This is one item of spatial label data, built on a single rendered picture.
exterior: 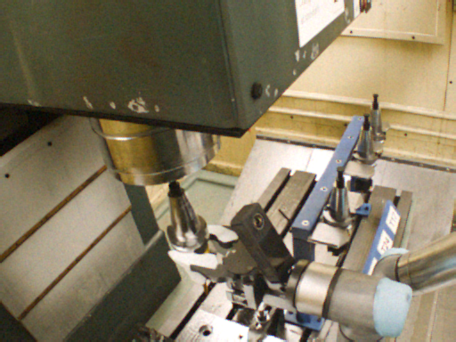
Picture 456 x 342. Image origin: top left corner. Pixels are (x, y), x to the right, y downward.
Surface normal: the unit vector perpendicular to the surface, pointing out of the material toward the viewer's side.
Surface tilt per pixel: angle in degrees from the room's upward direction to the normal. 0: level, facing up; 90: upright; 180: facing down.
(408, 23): 90
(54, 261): 90
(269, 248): 61
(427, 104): 90
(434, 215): 24
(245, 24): 90
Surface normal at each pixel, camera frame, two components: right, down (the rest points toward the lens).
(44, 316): 0.86, 0.17
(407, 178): -0.34, -0.52
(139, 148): -0.07, 0.57
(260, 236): 0.65, -0.22
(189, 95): -0.49, 0.55
